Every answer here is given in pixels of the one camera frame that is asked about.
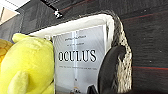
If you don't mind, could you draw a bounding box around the grey Oculus box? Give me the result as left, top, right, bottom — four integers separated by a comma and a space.
51, 23, 109, 94

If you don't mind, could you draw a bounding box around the yellow plush toy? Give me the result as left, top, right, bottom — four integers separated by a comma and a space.
0, 32, 56, 94

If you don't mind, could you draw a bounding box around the orange pineapple plush toy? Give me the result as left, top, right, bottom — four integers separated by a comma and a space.
0, 38, 15, 65

